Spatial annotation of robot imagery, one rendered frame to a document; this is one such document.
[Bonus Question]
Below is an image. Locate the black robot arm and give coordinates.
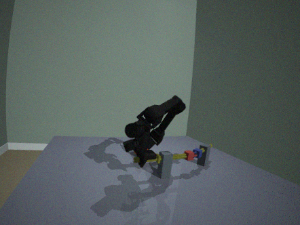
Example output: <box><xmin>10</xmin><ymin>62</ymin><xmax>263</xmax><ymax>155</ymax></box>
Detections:
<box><xmin>123</xmin><ymin>95</ymin><xmax>186</xmax><ymax>152</ymax></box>

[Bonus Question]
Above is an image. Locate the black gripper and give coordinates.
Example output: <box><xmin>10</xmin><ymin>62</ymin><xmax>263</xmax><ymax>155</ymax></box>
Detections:
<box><xmin>133</xmin><ymin>135</ymin><xmax>157</xmax><ymax>167</ymax></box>

